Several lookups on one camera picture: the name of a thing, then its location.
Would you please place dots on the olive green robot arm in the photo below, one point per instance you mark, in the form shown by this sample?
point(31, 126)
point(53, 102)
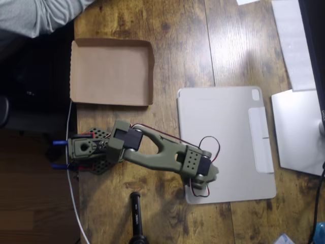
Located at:
point(162, 155)

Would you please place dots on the brown cardboard tray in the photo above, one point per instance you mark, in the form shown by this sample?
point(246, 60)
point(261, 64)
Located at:
point(109, 73)

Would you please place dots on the beige tablet case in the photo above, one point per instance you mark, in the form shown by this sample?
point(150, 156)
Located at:
point(233, 122)

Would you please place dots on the silver monitor stand base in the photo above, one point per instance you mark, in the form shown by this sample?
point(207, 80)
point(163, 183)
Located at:
point(297, 132)

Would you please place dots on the light blue packet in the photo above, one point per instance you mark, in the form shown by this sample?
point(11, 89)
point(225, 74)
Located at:
point(284, 240)

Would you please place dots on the blue round object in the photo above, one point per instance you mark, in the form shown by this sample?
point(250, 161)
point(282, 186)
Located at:
point(320, 232)

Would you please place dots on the white foam strip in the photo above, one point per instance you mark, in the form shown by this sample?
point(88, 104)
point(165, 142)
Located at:
point(292, 43)

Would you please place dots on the black computer monitor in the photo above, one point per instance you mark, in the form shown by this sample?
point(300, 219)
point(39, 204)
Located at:
point(313, 38)

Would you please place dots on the white paper sheet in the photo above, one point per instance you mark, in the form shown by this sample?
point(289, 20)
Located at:
point(247, 1)

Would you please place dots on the black chair armrest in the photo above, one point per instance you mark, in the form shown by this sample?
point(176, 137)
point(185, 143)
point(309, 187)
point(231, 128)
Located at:
point(3, 111)

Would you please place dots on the grey shirt of person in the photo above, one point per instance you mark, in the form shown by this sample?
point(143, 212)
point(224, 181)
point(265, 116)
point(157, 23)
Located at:
point(25, 15)

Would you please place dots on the black camera stand pole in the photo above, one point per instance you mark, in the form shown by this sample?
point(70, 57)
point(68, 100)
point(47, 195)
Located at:
point(136, 218)

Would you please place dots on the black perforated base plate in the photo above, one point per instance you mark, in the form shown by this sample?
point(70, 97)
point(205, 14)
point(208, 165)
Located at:
point(101, 166)

